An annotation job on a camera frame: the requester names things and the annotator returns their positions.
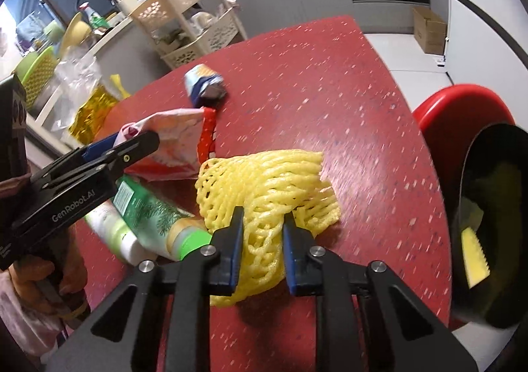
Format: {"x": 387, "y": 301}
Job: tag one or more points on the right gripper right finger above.
{"x": 367, "y": 317}

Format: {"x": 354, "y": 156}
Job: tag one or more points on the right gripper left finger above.
{"x": 158, "y": 306}

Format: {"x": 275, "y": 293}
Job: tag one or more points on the green white drink bottle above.
{"x": 107, "y": 223}

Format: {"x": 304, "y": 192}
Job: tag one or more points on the green white carton box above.
{"x": 160, "y": 226}

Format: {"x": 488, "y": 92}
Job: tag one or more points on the yellow wavy sponge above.
{"x": 476, "y": 267}

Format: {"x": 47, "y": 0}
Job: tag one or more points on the yellow foam fruit net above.
{"x": 267, "y": 185}

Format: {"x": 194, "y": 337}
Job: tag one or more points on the red white snack bag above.
{"x": 186, "y": 140}

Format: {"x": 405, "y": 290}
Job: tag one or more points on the small blue packet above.
{"x": 204, "y": 86}

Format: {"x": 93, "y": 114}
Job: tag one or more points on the black trash bin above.
{"x": 492, "y": 200}

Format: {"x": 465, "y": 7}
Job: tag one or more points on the hand in orange glove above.
{"x": 20, "y": 292}

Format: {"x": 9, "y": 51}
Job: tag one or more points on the gold foil bag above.
{"x": 92, "y": 114}

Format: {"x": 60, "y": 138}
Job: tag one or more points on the green plastic basket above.
{"x": 34, "y": 72}

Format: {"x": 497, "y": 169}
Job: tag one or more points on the clear plastic bag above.
{"x": 74, "y": 79}

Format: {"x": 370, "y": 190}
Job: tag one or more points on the red chair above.
{"x": 449, "y": 120}

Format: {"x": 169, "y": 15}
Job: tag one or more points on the beige basket trolley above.
{"x": 181, "y": 31}

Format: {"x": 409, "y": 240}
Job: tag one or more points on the cardboard box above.
{"x": 429, "y": 30}

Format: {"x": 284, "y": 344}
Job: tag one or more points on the white refrigerator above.
{"x": 487, "y": 45}

